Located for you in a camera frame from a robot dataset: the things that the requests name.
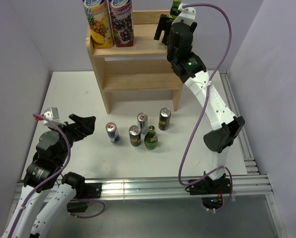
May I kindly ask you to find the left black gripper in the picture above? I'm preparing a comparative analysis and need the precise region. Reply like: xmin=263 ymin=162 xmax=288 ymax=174
xmin=49 ymin=113 xmax=95 ymax=164

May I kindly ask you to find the small round green bottle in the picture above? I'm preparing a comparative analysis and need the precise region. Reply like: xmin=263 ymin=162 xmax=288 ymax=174
xmin=145 ymin=125 xmax=158 ymax=150

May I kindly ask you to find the wooden two-tier shelf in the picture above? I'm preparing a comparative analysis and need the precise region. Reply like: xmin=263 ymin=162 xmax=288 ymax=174
xmin=86 ymin=10 xmax=183 ymax=114

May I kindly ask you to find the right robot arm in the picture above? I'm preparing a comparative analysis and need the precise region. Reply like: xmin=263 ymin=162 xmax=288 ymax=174
xmin=154 ymin=14 xmax=245 ymax=193

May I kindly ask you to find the pineapple juice carton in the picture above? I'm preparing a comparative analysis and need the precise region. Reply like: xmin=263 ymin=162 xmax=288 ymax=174
xmin=82 ymin=0 xmax=113 ymax=49

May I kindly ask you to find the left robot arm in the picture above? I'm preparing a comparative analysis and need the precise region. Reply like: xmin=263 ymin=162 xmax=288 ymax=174
xmin=2 ymin=114 xmax=96 ymax=238

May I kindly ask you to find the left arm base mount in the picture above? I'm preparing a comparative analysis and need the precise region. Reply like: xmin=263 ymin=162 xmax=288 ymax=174
xmin=67 ymin=182 xmax=102 ymax=214

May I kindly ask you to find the black gold can rear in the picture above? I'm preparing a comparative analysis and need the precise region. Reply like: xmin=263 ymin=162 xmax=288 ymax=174
xmin=158 ymin=108 xmax=171 ymax=131

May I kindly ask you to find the aluminium front rail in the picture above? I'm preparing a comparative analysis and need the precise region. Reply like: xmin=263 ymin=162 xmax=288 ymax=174
xmin=12 ymin=173 xmax=274 ymax=203

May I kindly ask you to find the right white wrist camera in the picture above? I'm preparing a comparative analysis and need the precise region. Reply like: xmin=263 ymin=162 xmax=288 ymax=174
xmin=172 ymin=3 xmax=196 ymax=26

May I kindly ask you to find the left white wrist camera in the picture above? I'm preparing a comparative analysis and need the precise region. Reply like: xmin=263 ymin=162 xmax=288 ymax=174
xmin=34 ymin=107 xmax=61 ymax=127

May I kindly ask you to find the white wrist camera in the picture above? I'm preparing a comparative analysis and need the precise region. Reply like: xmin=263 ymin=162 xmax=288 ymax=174
xmin=172 ymin=3 xmax=196 ymax=26
xmin=34 ymin=107 xmax=61 ymax=127

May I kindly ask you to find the blue silver energy drink can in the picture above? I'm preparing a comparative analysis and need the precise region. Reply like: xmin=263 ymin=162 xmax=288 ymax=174
xmin=105 ymin=122 xmax=120 ymax=143

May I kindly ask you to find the aluminium side rail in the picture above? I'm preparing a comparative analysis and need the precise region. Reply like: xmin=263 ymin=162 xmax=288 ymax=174
xmin=220 ymin=70 xmax=260 ymax=175

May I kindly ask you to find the black gold can front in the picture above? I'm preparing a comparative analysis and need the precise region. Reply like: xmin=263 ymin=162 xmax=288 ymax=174
xmin=129 ymin=125 xmax=141 ymax=147

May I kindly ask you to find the grape juice carton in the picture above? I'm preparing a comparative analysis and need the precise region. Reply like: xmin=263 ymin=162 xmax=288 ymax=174
xmin=108 ymin=0 xmax=134 ymax=47

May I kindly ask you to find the black gold can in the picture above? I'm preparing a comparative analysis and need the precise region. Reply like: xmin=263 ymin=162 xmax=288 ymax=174
xmin=158 ymin=108 xmax=171 ymax=131
xmin=129 ymin=125 xmax=141 ymax=147

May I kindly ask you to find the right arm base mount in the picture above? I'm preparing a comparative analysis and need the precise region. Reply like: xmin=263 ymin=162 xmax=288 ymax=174
xmin=185 ymin=174 xmax=232 ymax=210

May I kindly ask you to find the tall green glass bottle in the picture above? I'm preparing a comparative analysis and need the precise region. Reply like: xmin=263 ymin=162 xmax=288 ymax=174
xmin=168 ymin=0 xmax=181 ymax=19

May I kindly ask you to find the silver slim can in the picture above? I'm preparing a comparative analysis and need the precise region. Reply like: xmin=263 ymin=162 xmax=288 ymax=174
xmin=137 ymin=113 xmax=148 ymax=135

